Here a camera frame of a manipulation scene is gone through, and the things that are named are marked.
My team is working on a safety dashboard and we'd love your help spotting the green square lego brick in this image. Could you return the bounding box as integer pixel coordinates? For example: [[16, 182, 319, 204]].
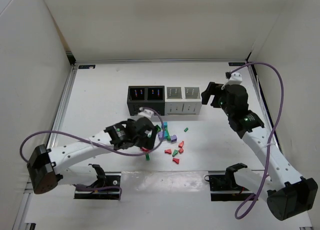
[[155, 125, 162, 132]]

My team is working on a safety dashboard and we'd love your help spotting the red lego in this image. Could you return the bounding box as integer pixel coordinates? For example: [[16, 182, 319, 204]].
[[140, 147, 149, 153]]

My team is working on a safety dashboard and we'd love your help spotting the purple lego brick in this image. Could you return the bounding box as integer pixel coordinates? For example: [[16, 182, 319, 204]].
[[170, 135, 177, 143], [158, 131, 168, 140]]

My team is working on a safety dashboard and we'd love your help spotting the cyan lego brick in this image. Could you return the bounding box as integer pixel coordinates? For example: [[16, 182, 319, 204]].
[[163, 122, 168, 138]]

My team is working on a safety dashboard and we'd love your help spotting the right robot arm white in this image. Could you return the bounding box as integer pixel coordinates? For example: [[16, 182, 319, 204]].
[[201, 82, 318, 221]]

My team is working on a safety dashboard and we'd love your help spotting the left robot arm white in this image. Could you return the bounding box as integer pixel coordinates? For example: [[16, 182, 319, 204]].
[[25, 117, 158, 195]]

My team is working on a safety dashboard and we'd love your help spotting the green lego bottom left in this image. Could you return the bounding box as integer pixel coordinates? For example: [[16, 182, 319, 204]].
[[145, 153, 150, 161]]

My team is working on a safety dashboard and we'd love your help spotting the red lego slope left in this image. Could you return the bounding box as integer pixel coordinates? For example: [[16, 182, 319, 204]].
[[164, 149, 172, 155]]

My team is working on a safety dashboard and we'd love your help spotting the black double bin container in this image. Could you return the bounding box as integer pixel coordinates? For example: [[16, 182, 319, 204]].
[[127, 85, 165, 116]]

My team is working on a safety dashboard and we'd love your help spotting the green lego slope middle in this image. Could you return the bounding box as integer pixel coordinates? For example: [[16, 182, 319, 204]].
[[172, 149, 179, 157]]

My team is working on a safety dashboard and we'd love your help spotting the white double bin container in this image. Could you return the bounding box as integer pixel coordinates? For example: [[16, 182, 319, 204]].
[[164, 86, 202, 116]]

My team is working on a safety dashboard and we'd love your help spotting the red lego slope top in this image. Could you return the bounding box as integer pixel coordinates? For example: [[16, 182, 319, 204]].
[[178, 141, 185, 148]]

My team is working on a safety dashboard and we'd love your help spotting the red lego slope bottom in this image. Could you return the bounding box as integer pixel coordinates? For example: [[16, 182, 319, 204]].
[[172, 158, 180, 164]]

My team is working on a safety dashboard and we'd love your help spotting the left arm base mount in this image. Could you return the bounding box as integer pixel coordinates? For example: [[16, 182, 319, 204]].
[[73, 164, 122, 201]]

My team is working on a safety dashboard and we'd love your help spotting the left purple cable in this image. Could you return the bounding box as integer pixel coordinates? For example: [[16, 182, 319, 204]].
[[19, 107, 166, 163]]

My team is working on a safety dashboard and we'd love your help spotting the purple cable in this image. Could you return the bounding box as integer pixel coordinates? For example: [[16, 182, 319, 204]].
[[19, 107, 166, 163], [231, 61, 285, 220]]

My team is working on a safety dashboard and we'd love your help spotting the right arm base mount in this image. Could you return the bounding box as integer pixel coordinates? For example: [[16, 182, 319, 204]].
[[204, 163, 254, 202]]

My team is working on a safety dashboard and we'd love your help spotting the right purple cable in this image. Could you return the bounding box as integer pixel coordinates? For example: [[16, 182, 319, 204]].
[[231, 61, 285, 220]]

